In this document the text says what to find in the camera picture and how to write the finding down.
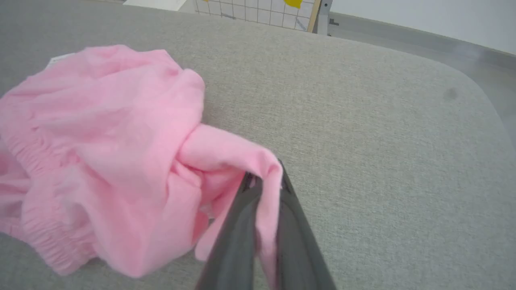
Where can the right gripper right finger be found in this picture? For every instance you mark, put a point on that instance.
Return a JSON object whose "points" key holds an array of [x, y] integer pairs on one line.
{"points": [[300, 257]]}

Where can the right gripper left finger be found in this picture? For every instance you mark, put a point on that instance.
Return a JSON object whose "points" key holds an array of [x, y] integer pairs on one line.
{"points": [[236, 249]]}

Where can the pink garment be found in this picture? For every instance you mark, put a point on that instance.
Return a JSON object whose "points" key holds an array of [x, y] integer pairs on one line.
{"points": [[100, 141]]}

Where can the lemon print partition screen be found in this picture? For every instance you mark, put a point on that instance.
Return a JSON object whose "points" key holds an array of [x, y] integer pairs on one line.
{"points": [[258, 12]]}

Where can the grey metal stand post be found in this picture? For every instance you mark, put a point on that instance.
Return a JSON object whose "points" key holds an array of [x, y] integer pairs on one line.
{"points": [[324, 16]]}

